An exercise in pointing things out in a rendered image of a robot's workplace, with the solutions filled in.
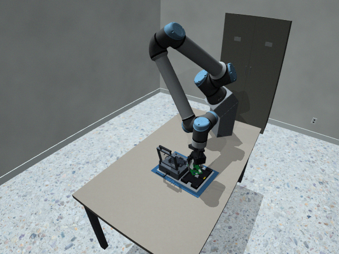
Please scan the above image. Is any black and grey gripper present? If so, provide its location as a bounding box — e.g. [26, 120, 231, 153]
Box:
[188, 147, 206, 171]

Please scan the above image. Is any green circuit board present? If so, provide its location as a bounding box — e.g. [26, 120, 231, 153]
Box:
[190, 164, 202, 175]

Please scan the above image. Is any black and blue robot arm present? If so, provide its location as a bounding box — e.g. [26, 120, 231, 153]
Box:
[149, 22, 237, 151]

